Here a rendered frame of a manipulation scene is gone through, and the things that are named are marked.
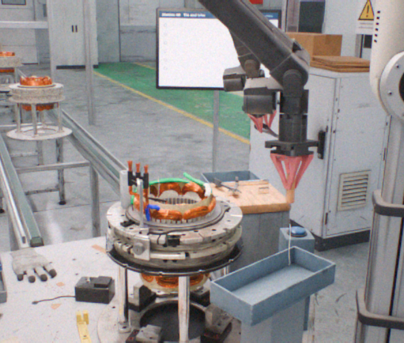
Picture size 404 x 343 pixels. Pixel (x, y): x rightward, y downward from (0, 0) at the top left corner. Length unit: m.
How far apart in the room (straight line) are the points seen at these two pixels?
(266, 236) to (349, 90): 2.10
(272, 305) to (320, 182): 2.57
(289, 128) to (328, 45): 2.91
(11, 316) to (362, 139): 2.63
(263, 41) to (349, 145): 2.58
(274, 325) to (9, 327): 0.71
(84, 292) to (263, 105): 0.76
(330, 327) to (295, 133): 1.95
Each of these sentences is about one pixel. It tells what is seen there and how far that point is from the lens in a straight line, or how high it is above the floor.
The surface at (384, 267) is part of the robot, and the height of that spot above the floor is 1.04.
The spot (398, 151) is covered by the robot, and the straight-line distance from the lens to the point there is 1.13.
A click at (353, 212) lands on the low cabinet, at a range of 3.72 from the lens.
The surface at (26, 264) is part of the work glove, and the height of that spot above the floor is 0.80.
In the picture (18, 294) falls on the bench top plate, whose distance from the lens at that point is 1.60.
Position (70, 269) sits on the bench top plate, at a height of 0.78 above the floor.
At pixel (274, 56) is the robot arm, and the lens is 0.98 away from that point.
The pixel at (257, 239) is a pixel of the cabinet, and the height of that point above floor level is 0.96.
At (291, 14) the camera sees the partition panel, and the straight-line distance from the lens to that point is 4.79.
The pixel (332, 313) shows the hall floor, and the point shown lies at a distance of 3.01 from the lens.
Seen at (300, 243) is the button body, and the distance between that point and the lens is 1.29.
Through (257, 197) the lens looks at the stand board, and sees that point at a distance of 1.45.
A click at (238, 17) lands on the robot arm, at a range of 0.96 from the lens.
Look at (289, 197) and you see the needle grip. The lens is 1.08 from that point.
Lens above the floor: 1.55
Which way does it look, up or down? 17 degrees down
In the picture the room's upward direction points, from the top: 1 degrees clockwise
